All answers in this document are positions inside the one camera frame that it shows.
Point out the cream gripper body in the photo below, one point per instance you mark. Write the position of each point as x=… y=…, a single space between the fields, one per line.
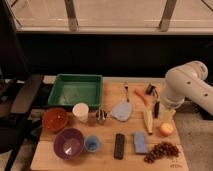
x=166 y=114

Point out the red yellow apple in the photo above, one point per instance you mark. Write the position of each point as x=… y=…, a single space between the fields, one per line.
x=166 y=129

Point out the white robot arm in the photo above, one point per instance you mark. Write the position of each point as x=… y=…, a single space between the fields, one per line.
x=188 y=81

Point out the purple bowl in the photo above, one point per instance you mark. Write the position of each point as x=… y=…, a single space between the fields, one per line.
x=68 y=144

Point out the red orange bowl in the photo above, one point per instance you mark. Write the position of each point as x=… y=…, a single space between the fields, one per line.
x=55 y=119

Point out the orange carrot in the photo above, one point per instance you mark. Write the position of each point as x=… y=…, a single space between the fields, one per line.
x=139 y=94

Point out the bunch of red grapes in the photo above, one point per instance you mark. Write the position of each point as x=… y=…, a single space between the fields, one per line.
x=160 y=150

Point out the blue sponge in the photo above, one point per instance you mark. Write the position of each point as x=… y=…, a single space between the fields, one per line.
x=140 y=143

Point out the black remote control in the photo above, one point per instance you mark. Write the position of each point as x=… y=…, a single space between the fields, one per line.
x=119 y=146

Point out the small metal cup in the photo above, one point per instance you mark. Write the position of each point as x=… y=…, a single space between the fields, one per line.
x=101 y=116

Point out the small blue cup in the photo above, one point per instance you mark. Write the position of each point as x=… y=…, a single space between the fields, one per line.
x=92 y=143

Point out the white paper cup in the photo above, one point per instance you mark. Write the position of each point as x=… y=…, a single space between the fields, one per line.
x=81 y=111

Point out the green plastic tray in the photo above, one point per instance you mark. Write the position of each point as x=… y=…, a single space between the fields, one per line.
x=70 y=89

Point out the black office chair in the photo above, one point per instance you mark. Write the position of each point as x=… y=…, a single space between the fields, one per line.
x=17 y=126

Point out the black handled tool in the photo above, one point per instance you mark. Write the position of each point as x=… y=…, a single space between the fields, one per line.
x=151 y=90

